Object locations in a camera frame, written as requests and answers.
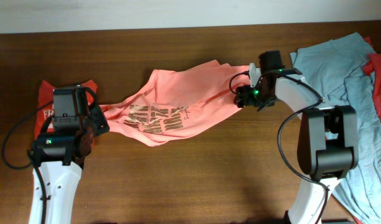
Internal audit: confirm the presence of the pink printed t-shirt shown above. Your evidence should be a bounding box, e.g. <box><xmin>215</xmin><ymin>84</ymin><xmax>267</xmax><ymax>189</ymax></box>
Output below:
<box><xmin>101</xmin><ymin>60</ymin><xmax>249</xmax><ymax>147</ymax></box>

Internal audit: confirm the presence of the red garment under grey shirt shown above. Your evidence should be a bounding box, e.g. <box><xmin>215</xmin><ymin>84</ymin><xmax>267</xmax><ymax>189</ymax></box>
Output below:
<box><xmin>363</xmin><ymin>53</ymin><xmax>381</xmax><ymax>122</ymax></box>

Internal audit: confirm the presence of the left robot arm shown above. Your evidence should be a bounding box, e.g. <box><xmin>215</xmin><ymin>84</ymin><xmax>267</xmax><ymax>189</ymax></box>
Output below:
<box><xmin>27</xmin><ymin>105</ymin><xmax>109</xmax><ymax>223</ymax></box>

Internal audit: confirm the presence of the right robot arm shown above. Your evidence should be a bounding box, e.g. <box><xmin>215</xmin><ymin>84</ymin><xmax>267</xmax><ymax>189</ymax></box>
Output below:
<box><xmin>233</xmin><ymin>50</ymin><xmax>359</xmax><ymax>224</ymax></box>

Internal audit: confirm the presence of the grey t-shirt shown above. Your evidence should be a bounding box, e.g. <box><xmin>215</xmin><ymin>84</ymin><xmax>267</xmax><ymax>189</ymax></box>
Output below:
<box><xmin>290</xmin><ymin>32</ymin><xmax>381</xmax><ymax>223</ymax></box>

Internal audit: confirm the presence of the folded red printed t-shirt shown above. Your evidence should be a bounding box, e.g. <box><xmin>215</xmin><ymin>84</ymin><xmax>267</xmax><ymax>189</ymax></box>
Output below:
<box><xmin>34</xmin><ymin>79</ymin><xmax>98</xmax><ymax>141</ymax></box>

